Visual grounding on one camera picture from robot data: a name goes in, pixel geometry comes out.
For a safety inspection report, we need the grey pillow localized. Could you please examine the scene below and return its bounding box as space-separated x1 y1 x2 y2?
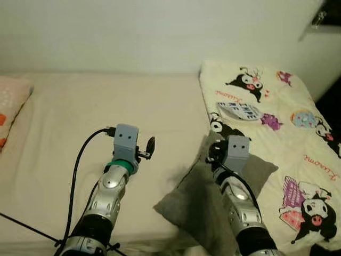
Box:
153 132 279 256

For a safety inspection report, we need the pink patterned pillow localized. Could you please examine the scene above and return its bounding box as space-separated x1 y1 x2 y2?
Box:
0 75 34 154

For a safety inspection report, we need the cream bed sheet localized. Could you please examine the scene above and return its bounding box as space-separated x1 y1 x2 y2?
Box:
0 72 341 254

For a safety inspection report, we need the cartoon print cream quilt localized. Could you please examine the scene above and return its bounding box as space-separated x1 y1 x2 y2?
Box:
199 59 341 252

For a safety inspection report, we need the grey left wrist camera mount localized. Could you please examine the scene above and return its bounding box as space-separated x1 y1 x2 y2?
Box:
113 124 140 164

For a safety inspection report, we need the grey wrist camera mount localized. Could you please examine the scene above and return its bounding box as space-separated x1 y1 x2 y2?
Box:
226 135 251 174
113 124 140 164

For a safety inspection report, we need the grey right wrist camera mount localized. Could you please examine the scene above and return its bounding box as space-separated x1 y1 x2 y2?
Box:
226 135 251 174

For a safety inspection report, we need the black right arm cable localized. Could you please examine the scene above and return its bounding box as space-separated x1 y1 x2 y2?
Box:
207 143 263 215

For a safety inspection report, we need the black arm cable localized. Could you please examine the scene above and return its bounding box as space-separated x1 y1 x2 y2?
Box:
63 127 116 251
207 143 263 215

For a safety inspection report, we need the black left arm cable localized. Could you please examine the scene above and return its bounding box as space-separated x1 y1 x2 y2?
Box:
63 127 116 251

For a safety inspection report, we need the thin black tether cord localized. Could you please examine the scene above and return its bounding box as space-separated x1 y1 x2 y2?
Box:
0 212 128 256

